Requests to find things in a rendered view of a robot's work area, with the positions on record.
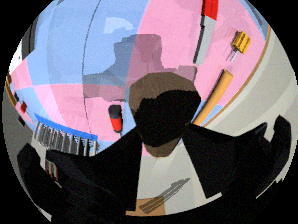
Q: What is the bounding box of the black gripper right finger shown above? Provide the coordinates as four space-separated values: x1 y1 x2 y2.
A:
182 123 267 198

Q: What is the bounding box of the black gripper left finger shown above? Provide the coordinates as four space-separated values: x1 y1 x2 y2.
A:
48 125 142 212

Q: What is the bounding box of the red-handled screwdriver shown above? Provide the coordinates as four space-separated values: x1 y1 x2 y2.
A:
108 105 124 139

